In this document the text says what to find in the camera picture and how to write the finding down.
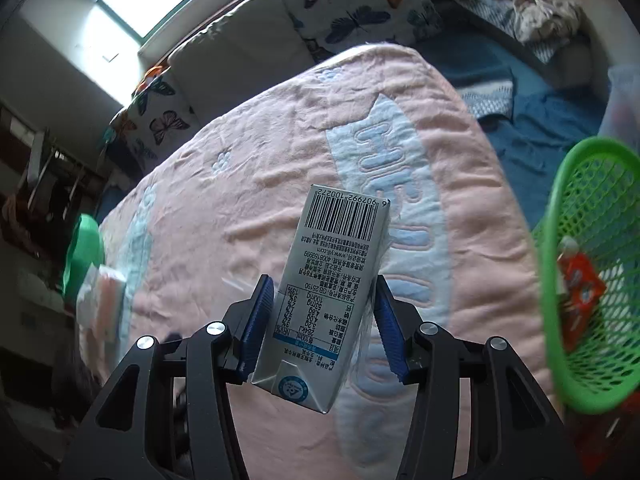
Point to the red plastic stool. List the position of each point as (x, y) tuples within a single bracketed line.
[(600, 440)]

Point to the green plastic basket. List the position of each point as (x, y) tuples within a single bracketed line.
[(547, 280)]

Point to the pink white tissue pack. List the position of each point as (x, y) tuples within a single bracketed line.
[(100, 300)]

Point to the spotted cream cloth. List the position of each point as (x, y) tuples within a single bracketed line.
[(545, 15)]

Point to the pink blanket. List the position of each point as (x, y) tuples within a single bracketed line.
[(250, 185)]

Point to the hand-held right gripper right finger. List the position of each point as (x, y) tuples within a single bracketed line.
[(387, 330)]

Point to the green plastic basin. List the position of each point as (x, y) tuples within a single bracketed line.
[(82, 250)]

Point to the grey cushion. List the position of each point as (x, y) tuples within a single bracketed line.
[(250, 55), (170, 50)]

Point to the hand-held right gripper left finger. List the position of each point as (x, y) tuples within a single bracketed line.
[(257, 320)]

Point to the large butterfly print pillow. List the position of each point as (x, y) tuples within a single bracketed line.
[(360, 5)]

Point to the dark cluttered rack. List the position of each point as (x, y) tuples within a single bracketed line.
[(50, 185)]

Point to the blue blanket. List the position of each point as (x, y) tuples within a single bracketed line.
[(540, 125)]

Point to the small butterfly print pillow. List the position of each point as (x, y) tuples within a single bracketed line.
[(160, 120)]

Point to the orange snack wrapper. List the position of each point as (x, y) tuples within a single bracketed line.
[(580, 290)]

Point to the white blue milk carton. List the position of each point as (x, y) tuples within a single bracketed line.
[(325, 280)]

